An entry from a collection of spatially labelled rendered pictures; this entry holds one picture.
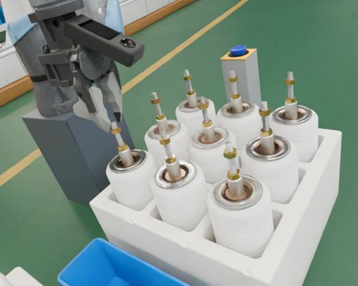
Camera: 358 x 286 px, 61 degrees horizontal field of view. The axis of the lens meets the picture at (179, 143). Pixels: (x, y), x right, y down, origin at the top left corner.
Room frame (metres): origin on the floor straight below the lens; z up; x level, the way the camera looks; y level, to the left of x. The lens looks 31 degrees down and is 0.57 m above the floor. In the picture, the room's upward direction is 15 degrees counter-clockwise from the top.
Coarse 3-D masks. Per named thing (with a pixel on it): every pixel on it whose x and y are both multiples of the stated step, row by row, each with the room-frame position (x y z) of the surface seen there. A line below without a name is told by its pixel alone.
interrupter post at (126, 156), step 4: (128, 148) 0.51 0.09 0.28; (120, 152) 0.50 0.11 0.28; (124, 152) 0.50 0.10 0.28; (128, 152) 0.50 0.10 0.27; (120, 156) 0.50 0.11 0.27; (124, 156) 0.50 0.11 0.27; (128, 156) 0.50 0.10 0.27; (124, 160) 0.50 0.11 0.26; (128, 160) 0.50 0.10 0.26; (132, 160) 0.50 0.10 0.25; (124, 164) 0.50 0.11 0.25
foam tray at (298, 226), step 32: (320, 160) 0.44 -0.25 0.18; (320, 192) 0.40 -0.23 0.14; (128, 224) 0.43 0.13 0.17; (160, 224) 0.39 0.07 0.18; (288, 224) 0.32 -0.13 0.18; (320, 224) 0.41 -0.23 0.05; (160, 256) 0.38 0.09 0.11; (192, 256) 0.33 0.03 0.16; (224, 256) 0.29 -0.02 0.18; (288, 256) 0.28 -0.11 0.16
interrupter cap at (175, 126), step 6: (168, 120) 0.62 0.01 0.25; (174, 120) 0.62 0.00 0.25; (156, 126) 0.61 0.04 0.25; (174, 126) 0.59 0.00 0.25; (180, 126) 0.58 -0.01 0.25; (150, 132) 0.59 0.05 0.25; (156, 132) 0.59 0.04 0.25; (168, 132) 0.57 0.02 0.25; (174, 132) 0.56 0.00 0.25; (156, 138) 0.56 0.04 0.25
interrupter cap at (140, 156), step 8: (136, 152) 0.53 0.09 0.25; (144, 152) 0.52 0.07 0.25; (112, 160) 0.52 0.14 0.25; (120, 160) 0.52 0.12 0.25; (136, 160) 0.50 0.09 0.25; (144, 160) 0.49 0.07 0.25; (112, 168) 0.49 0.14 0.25; (120, 168) 0.49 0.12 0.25; (128, 168) 0.48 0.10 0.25; (136, 168) 0.47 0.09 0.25
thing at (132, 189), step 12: (108, 168) 0.50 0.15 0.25; (144, 168) 0.47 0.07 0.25; (120, 180) 0.46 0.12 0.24; (132, 180) 0.46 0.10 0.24; (144, 180) 0.47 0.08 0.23; (120, 192) 0.47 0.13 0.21; (132, 192) 0.46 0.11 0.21; (144, 192) 0.46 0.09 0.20; (132, 204) 0.46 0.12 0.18; (144, 204) 0.46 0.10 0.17
